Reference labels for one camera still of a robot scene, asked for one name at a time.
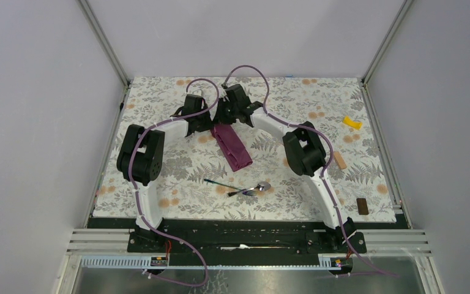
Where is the purple cloth napkin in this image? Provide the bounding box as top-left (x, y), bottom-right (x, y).
top-left (211, 124), bottom-right (253, 172)

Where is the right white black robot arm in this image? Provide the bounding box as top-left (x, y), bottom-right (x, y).
top-left (214, 84), bottom-right (356, 252)

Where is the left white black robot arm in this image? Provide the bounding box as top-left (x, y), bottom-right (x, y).
top-left (116, 94), bottom-right (212, 252)

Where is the iridescent spoon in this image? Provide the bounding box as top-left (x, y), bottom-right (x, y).
top-left (227, 181), bottom-right (271, 197)

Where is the iridescent fork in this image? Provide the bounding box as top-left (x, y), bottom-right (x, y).
top-left (203, 179), bottom-right (256, 197)

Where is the light wooden block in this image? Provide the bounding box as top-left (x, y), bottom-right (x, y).
top-left (334, 151), bottom-right (347, 170)

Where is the yellow plastic piece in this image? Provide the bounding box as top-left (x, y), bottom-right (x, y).
top-left (342, 116), bottom-right (363, 130)

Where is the dark brown block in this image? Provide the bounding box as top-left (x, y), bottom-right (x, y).
top-left (356, 198), bottom-right (370, 216)

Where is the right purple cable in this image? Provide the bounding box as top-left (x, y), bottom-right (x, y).
top-left (222, 64), bottom-right (400, 278)

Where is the left aluminium frame post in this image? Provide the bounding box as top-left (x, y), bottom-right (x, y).
top-left (76, 0), bottom-right (132, 87)

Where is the aluminium frame post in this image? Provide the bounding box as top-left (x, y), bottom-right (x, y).
top-left (76, 0), bottom-right (132, 87)
top-left (361, 0), bottom-right (415, 85)

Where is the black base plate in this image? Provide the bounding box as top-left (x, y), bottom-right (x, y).
top-left (127, 219), bottom-right (367, 265)

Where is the slotted cable duct rail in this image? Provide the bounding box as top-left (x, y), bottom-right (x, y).
top-left (81, 254), bottom-right (353, 273)

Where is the right aluminium frame post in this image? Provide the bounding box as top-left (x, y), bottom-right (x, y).
top-left (361, 0), bottom-right (415, 85)

